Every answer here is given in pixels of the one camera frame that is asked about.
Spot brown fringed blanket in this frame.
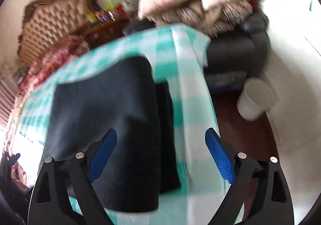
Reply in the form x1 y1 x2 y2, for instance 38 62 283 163
147 0 254 36

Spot red floral bedding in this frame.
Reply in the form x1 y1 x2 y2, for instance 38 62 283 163
4 34 89 146

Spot white plastic bin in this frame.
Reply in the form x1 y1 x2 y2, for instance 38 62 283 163
236 77 279 121

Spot pile of colourful small items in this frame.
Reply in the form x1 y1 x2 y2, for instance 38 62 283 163
86 0 126 24

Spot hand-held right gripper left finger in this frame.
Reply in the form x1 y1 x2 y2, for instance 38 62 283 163
27 128 118 225

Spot green white checkered sheet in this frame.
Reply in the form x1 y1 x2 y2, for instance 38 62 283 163
18 24 246 225

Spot dark wooden nightstand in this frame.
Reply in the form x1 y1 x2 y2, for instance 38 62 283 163
75 12 137 49

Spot tan tufted headboard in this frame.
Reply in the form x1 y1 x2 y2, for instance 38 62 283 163
17 0 98 66

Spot black leather armchair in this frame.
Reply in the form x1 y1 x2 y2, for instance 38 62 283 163
122 0 272 91

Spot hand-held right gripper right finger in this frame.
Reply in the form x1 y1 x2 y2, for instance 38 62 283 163
204 127 294 225

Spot black pants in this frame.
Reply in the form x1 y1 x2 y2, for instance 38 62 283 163
41 56 182 213

